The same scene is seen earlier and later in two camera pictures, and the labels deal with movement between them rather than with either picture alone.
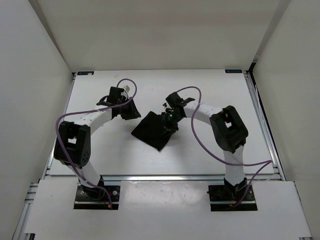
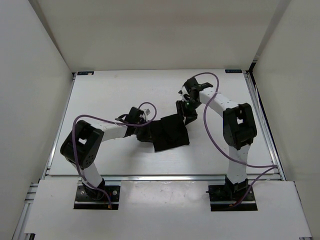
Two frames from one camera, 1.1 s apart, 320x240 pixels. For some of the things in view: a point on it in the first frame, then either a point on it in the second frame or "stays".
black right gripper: x=168 y=127 to x=190 y=117
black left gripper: x=133 y=113 to x=147 y=136
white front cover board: x=165 y=207 stays
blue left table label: x=85 y=72 stays
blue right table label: x=233 y=71 stays
